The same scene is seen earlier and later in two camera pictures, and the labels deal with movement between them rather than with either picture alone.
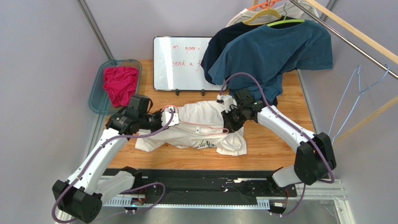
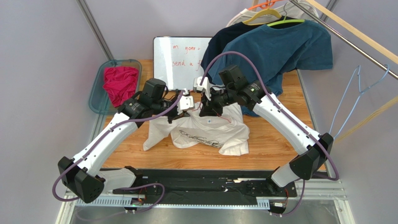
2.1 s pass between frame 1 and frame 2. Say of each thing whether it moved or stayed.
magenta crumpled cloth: stayed
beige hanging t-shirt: stayed
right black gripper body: moved
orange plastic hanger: stayed
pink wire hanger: moved
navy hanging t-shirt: stayed
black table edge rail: stayed
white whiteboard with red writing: stayed
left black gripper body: moved
